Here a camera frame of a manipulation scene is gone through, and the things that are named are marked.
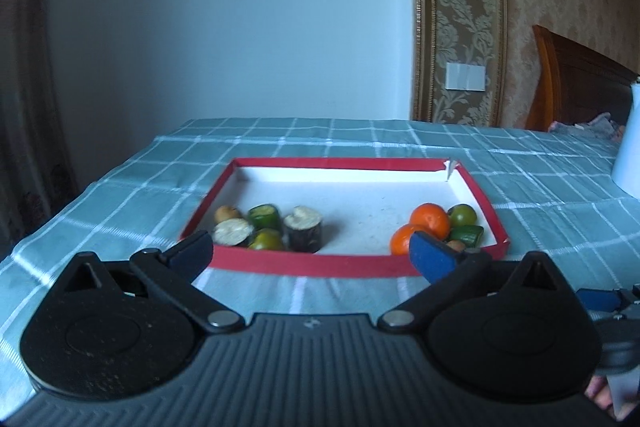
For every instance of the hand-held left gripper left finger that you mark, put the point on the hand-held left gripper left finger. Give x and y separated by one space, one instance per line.
192 257

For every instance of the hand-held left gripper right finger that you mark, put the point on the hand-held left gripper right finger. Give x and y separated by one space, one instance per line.
431 259

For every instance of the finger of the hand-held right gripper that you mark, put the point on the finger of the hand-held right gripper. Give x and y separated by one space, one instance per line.
600 300

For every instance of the small brown round fruit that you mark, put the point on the small brown round fruit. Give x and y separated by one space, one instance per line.
455 246

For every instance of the orange tangerine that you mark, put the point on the orange tangerine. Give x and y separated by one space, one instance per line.
431 218
401 243

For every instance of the green cucumber piece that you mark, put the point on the green cucumber piece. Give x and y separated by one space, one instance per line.
263 216
469 235

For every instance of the dark sugarcane piece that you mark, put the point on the dark sugarcane piece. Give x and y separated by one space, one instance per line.
231 233
302 232

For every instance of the small green tangerine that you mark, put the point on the small green tangerine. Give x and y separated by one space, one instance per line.
462 214

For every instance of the large brown round fruit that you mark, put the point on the large brown round fruit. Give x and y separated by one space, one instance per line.
227 213

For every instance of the large green tangerine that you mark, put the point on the large green tangerine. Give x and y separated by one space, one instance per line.
266 240

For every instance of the red shallow cardboard box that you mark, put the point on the red shallow cardboard box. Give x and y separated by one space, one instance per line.
360 202

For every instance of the person's right hand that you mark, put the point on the person's right hand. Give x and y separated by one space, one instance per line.
599 394

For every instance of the teal checked tablecloth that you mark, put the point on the teal checked tablecloth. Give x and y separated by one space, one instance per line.
125 197

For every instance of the white plastic container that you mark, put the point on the white plastic container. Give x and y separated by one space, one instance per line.
629 147

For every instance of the crumpled clothes pile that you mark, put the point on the crumpled clothes pile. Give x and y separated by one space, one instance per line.
595 127

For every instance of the wooden headboard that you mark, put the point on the wooden headboard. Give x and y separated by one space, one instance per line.
580 87

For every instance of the dark patterned curtain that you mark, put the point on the dark patterned curtain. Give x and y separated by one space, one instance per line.
30 107

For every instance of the white wall light switch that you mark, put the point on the white wall light switch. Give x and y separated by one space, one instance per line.
466 76

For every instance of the gilded wall moulding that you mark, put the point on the gilded wall moulding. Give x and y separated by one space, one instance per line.
460 7

